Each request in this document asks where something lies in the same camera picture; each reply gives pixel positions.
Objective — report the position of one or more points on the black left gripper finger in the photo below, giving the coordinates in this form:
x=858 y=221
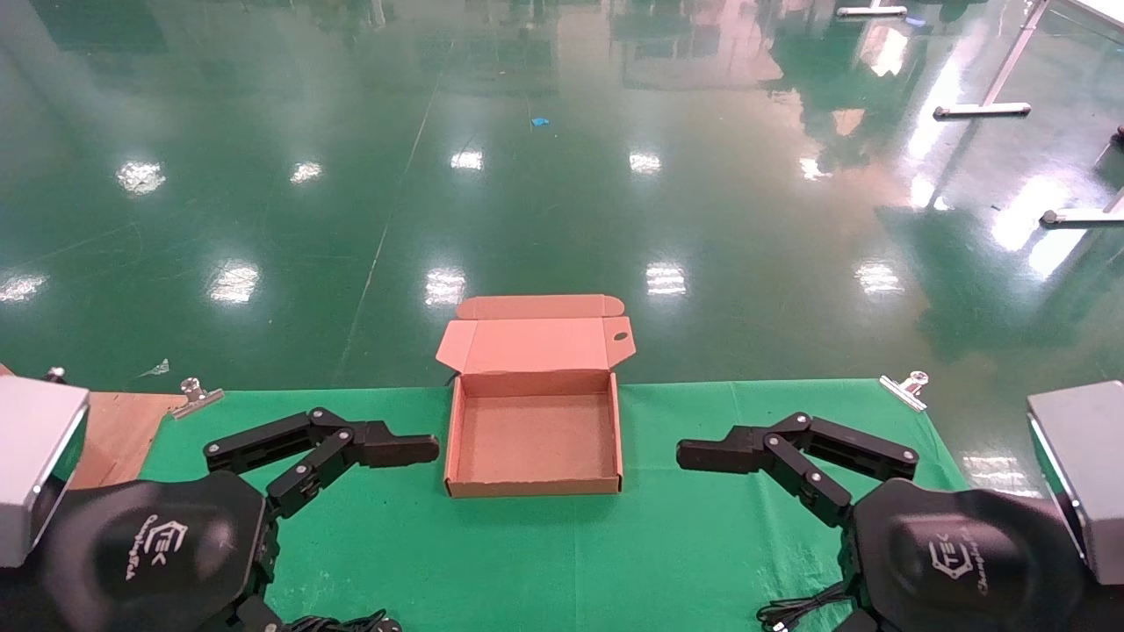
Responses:
x=395 y=446

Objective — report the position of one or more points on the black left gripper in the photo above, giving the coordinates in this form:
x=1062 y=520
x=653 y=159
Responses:
x=149 y=553

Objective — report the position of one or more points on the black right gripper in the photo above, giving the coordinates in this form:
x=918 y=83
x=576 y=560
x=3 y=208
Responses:
x=957 y=562

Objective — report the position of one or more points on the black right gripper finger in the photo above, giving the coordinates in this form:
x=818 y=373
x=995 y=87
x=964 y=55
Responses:
x=716 y=452

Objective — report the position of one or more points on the open brown cardboard box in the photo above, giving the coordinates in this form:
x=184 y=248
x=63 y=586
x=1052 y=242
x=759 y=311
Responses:
x=536 y=439

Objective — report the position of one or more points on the green table cloth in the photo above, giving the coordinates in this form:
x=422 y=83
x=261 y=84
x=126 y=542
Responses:
x=562 y=562

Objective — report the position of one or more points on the silver metal binder clip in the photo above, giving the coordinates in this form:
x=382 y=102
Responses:
x=195 y=397
x=907 y=390

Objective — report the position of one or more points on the clear plastic scrap on floor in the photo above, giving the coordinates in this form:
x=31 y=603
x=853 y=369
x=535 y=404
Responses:
x=155 y=369

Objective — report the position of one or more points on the small dark metal clip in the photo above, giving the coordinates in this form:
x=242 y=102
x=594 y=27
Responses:
x=54 y=375

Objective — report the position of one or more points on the white stand foot with cap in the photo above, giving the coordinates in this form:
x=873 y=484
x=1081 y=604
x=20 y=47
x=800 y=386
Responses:
x=1080 y=216

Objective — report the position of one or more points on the white metal stand leg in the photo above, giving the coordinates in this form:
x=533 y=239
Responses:
x=983 y=110

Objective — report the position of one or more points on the short white metal stand foot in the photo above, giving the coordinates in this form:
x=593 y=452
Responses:
x=871 y=11

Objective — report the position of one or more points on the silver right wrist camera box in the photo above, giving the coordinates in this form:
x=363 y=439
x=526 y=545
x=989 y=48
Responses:
x=1084 y=474

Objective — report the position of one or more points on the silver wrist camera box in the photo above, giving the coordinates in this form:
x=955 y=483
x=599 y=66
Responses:
x=31 y=456
x=1084 y=474

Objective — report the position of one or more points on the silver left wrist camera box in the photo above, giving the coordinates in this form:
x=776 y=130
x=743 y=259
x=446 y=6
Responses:
x=31 y=456

